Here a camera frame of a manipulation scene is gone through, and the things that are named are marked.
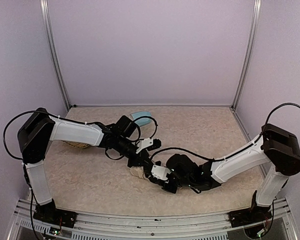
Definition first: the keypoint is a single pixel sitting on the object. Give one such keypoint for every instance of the left aluminium corner post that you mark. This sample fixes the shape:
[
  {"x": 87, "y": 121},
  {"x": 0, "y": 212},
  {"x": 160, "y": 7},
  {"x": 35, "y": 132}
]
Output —
[{"x": 44, "y": 6}]

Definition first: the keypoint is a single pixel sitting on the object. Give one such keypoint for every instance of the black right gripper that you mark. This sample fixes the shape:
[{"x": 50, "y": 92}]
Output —
[{"x": 163, "y": 182}]

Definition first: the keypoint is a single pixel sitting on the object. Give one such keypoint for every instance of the beige folding umbrella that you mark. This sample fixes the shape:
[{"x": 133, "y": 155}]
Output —
[{"x": 138, "y": 173}]

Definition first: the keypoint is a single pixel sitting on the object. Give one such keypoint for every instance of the light blue mug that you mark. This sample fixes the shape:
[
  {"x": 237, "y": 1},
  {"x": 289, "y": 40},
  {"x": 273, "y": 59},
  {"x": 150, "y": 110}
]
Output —
[{"x": 141, "y": 118}]

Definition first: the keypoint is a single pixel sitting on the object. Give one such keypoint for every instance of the right aluminium corner post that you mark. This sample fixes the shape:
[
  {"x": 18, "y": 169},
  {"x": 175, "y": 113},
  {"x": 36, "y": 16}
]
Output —
[{"x": 248, "y": 53}]

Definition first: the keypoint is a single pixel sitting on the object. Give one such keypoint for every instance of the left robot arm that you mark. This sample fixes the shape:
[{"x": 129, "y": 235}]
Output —
[{"x": 87, "y": 167}]

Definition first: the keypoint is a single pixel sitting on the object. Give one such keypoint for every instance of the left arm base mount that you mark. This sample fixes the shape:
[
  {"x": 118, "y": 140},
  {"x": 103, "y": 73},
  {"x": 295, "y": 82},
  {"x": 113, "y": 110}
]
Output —
[{"x": 56, "y": 216}]

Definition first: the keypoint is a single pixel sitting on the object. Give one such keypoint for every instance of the woven bamboo tray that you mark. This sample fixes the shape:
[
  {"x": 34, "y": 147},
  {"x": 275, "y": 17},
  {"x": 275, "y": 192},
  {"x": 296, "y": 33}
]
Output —
[{"x": 77, "y": 145}]

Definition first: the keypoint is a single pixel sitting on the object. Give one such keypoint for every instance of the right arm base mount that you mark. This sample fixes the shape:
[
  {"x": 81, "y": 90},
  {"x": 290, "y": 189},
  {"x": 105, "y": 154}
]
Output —
[{"x": 249, "y": 216}]

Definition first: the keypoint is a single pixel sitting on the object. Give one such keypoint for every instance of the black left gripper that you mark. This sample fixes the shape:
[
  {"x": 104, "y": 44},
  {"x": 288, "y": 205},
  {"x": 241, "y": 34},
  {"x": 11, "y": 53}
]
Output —
[{"x": 136, "y": 160}]

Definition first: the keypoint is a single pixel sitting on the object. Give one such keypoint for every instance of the aluminium corner post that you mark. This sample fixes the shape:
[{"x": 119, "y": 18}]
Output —
[
  {"x": 248, "y": 53},
  {"x": 44, "y": 6}
]

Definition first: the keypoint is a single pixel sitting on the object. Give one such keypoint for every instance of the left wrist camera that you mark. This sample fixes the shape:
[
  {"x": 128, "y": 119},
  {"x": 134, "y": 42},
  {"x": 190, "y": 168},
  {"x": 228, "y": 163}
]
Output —
[{"x": 149, "y": 144}]

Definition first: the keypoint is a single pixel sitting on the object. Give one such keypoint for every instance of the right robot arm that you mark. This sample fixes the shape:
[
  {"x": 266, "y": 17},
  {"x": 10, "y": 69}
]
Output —
[{"x": 275, "y": 145}]

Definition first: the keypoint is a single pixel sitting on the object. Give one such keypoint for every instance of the aluminium front rail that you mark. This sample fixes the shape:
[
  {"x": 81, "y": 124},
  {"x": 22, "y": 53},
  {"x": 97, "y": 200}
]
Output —
[{"x": 98, "y": 226}]

